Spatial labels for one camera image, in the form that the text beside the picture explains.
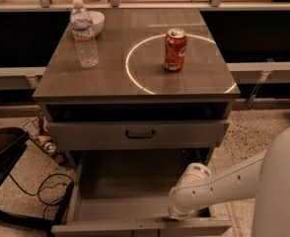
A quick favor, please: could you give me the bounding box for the grey drawer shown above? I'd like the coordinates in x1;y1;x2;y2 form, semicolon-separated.
47;119;229;151
52;149;231;237

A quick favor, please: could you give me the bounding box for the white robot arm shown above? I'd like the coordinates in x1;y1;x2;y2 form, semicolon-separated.
168;127;290;237

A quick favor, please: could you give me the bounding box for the grey drawer cabinet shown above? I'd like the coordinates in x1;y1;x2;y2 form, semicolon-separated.
33;7;242;170

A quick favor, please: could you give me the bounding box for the red soda can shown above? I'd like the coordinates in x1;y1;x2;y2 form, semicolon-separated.
164;28;187;71

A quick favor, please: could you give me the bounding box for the white bowl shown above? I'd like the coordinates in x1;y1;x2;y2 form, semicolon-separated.
90;11;106;37

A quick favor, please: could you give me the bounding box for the clear plastic water bottle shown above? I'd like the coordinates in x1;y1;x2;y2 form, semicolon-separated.
70;0;99;68

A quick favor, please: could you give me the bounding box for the clutter of snack items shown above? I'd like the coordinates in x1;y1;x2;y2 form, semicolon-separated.
22;111;68;166

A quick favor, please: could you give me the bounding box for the black chair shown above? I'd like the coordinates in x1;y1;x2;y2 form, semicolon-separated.
0;127;74;237

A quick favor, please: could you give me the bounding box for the black cable on floor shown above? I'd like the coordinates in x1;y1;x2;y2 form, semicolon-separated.
8;172;74;219

